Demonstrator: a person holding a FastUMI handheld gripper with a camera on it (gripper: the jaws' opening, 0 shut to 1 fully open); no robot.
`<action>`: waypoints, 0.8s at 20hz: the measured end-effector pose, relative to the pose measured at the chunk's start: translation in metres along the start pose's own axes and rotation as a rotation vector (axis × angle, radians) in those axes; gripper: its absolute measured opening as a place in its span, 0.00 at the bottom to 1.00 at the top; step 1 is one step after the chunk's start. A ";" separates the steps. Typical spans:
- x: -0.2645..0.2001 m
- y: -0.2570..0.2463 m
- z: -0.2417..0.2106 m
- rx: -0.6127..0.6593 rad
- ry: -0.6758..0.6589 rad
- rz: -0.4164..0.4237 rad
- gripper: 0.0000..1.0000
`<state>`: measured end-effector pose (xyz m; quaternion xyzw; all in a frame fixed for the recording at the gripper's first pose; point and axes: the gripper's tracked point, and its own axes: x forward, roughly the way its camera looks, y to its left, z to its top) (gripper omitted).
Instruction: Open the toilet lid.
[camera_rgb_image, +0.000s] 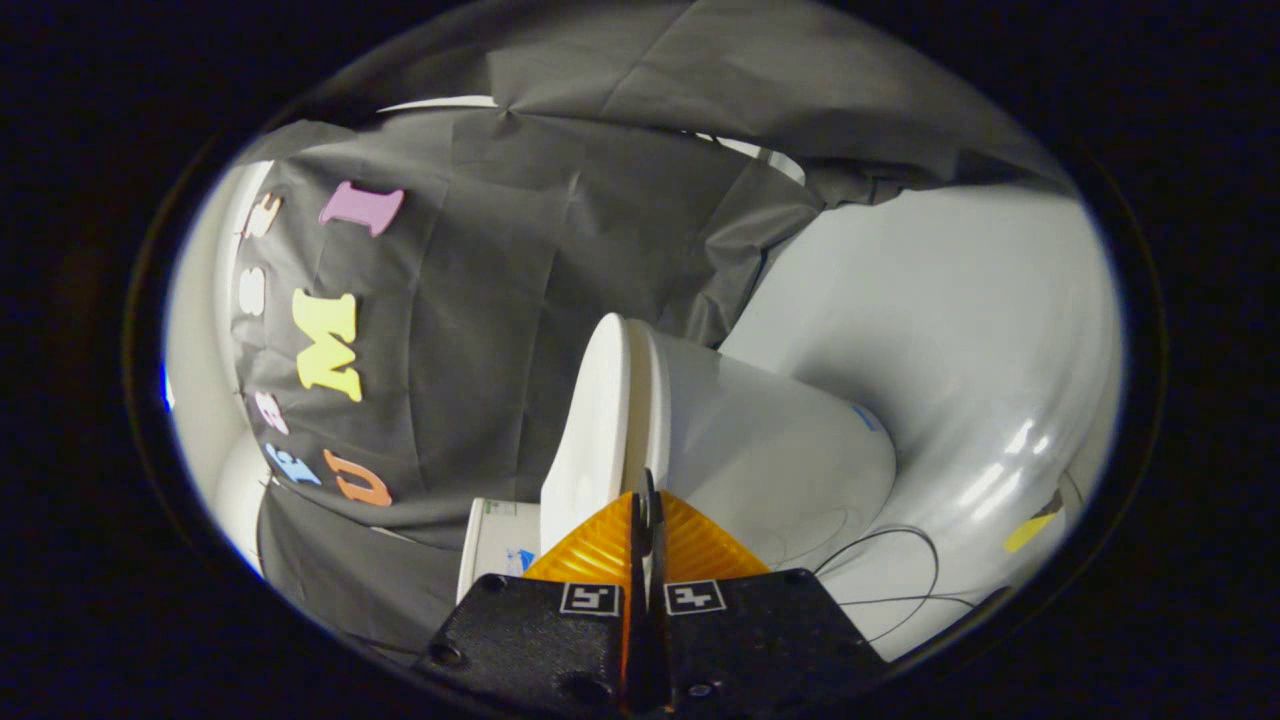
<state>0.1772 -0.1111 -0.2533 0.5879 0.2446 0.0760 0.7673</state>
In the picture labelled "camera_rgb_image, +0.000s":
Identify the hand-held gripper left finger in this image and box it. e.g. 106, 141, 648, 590
412, 468, 651, 715

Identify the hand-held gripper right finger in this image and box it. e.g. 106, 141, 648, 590
648, 468, 889, 715

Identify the yellow tape strip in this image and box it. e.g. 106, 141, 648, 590
1003, 488, 1066, 553

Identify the black backdrop cloth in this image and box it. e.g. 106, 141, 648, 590
225, 0, 1076, 666

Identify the thin black cable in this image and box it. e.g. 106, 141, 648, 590
812, 526, 986, 643

